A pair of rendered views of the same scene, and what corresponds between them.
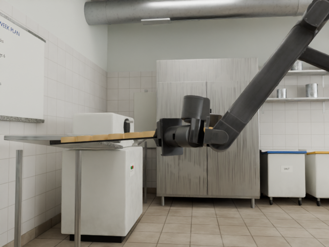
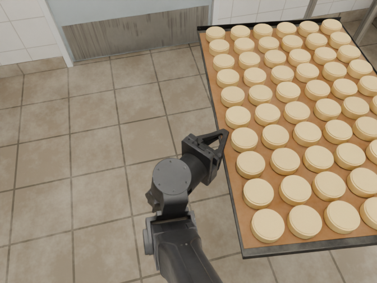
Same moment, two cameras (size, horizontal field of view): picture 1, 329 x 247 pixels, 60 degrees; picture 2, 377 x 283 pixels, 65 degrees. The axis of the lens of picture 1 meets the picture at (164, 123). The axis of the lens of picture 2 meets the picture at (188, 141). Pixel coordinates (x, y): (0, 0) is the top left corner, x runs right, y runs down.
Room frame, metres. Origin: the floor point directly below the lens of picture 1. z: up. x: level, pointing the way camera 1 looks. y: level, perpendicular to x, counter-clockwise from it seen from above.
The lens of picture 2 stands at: (0.68, -0.26, 1.47)
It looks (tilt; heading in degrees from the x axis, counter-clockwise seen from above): 57 degrees down; 70
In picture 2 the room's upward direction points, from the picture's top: straight up
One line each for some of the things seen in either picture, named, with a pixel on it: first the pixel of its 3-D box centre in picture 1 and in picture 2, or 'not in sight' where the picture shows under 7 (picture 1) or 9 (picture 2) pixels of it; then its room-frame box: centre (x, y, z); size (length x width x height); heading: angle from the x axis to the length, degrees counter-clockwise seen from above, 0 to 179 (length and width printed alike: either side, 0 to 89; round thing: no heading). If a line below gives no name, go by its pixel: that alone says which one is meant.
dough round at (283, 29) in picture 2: not in sight; (285, 30); (1.15, 0.28, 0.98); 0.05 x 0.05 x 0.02
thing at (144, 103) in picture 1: (145, 118); not in sight; (4.87, 0.32, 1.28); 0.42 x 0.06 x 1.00; 84
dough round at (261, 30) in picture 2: not in sight; (262, 31); (1.09, 0.29, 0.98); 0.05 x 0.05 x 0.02
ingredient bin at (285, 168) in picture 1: (279, 175); not in sight; (4.30, -1.73, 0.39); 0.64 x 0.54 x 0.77; 176
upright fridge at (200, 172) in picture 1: (205, 133); not in sight; (4.29, -0.62, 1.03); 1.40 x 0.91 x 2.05; 84
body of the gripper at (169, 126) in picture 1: (176, 136); (188, 171); (0.76, -0.03, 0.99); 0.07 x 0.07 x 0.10; 31
